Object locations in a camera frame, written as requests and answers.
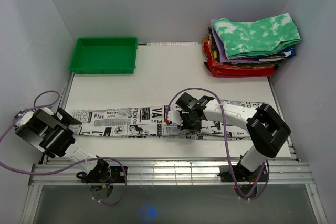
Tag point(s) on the newspaper print trousers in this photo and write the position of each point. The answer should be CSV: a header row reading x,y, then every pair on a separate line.
x,y
138,123

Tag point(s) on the red folded trousers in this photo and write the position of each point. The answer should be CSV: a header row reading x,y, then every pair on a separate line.
x,y
234,70

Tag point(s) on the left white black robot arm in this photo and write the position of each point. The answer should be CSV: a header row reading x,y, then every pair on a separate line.
x,y
53,134

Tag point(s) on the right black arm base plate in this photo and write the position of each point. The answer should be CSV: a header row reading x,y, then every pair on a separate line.
x,y
228,174

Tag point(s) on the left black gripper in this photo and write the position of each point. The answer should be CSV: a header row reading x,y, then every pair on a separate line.
x,y
67,119

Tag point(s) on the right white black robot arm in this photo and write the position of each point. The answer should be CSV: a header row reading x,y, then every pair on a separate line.
x,y
264,125

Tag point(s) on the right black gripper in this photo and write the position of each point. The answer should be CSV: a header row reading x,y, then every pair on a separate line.
x,y
184,126

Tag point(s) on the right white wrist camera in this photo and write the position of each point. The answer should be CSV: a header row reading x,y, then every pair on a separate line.
x,y
172,115

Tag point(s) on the yellow black folded trousers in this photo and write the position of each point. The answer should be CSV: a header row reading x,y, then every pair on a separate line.
x,y
211,44

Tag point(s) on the green tie-dye folded trousers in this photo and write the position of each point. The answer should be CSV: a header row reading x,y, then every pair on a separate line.
x,y
262,37

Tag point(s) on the aluminium frame rail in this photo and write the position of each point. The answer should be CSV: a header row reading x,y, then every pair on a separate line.
x,y
154,173

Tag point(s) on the blue folded trousers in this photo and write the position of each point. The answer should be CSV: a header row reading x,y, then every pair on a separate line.
x,y
286,53

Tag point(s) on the green plastic tray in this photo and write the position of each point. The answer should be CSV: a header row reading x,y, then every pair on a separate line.
x,y
104,55

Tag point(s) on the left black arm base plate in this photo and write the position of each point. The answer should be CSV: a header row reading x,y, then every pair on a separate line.
x,y
115,174

